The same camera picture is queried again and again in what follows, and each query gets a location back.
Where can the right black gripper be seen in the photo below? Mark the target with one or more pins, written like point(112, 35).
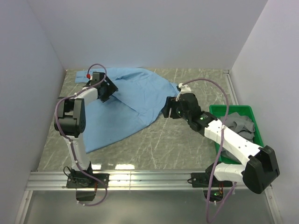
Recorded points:
point(171, 102)

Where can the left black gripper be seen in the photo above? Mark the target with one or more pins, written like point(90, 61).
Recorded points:
point(112, 88)

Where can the light blue long sleeve shirt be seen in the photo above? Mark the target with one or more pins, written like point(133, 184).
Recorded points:
point(138, 102)

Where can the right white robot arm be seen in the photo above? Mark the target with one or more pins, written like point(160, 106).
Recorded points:
point(258, 166)

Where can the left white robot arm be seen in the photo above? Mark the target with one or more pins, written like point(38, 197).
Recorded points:
point(70, 118)

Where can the grey long sleeve shirt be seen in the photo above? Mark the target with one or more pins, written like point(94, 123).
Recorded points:
point(241, 125)

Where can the green plastic bin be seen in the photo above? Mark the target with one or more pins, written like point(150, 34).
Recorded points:
point(219, 111)

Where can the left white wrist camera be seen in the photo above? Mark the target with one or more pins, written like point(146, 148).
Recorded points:
point(89, 76)

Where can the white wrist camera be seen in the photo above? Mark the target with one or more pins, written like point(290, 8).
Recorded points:
point(183, 89)
point(89, 76)

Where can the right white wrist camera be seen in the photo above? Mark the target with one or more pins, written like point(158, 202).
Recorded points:
point(183, 89)

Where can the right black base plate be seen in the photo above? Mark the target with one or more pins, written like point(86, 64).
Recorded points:
point(199, 180)

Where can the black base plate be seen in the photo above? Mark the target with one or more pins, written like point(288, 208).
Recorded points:
point(199, 180)
point(78, 180)

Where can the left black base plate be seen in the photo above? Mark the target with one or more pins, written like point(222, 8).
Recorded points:
point(78, 180)

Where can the aluminium mounting rail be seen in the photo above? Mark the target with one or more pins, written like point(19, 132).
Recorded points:
point(132, 197)

